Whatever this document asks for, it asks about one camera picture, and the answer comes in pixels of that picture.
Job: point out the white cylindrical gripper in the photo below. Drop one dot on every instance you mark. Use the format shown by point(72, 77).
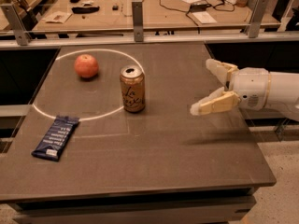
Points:
point(249, 87)

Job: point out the orange LaCroix soda can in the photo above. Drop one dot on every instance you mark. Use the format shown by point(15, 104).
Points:
point(132, 81)

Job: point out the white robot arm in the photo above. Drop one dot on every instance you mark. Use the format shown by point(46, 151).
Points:
point(282, 95)

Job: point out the white card on desk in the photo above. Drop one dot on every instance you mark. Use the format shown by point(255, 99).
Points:
point(204, 17)

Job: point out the black power adapter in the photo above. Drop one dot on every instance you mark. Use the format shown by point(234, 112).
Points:
point(199, 7)

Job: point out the small black block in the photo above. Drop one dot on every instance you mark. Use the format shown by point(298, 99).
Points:
point(115, 7)

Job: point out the red apple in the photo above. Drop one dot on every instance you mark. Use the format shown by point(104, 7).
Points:
point(86, 66)

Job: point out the wooden background desk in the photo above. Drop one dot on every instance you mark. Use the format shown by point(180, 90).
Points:
point(157, 15)

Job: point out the black oblong device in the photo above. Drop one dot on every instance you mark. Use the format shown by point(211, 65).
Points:
point(85, 10)

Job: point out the beige paper packet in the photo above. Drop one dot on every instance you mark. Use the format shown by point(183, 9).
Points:
point(57, 17)

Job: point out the dark blue snack bar wrapper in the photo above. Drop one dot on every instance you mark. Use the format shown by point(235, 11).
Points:
point(54, 141)

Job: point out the horizontal metal rail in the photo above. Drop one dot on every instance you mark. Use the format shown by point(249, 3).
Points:
point(148, 39)

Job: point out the right metal bracket post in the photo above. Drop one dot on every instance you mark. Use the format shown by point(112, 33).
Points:
point(255, 21)

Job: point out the metal bracket post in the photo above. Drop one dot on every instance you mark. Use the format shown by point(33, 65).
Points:
point(137, 13)
point(21, 35)
point(255, 21)

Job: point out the middle metal bracket post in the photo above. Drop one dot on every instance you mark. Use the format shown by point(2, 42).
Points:
point(137, 13)

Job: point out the left metal bracket post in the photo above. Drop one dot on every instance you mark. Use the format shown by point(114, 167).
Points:
point(21, 35)

